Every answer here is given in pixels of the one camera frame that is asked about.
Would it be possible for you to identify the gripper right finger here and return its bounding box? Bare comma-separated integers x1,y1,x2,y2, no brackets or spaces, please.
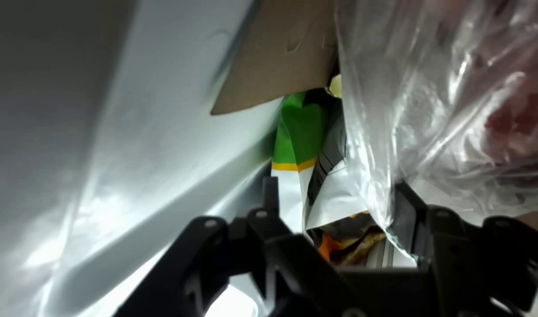
389,181,538,317

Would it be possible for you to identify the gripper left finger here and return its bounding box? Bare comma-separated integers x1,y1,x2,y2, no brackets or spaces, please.
114,176,342,317

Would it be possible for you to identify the orange and brown packet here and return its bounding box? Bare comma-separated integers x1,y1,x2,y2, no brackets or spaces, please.
312,212,388,267

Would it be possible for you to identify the green and white packet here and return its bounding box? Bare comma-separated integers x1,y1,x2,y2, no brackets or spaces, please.
271,90,371,235

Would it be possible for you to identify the clear plastic bag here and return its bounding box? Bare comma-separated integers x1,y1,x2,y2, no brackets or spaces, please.
334,0,538,267

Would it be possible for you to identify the brown cardboard piece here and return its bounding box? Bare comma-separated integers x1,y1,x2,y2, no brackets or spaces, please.
210,0,340,116

